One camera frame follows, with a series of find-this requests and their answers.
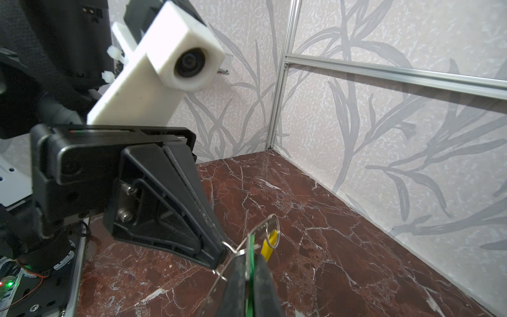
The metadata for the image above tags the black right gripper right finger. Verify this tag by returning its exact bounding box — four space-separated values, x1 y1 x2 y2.
252 254 283 317

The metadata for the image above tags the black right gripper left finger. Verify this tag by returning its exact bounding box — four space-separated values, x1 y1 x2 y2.
215 255 247 317

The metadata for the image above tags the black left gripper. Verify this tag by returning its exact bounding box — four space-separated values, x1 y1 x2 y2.
30 124 227 269

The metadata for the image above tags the metal keyring with green tags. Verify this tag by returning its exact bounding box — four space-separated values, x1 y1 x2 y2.
197 214 281 316

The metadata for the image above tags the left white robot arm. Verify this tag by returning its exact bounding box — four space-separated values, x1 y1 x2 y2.
1 1 227 277

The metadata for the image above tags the green circuit board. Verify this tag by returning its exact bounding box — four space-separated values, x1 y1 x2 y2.
0 276 17 299

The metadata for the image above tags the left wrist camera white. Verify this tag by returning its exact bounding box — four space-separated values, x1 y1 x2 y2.
87 1 226 127

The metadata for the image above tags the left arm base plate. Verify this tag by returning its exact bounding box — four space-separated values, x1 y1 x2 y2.
1 230 91 316

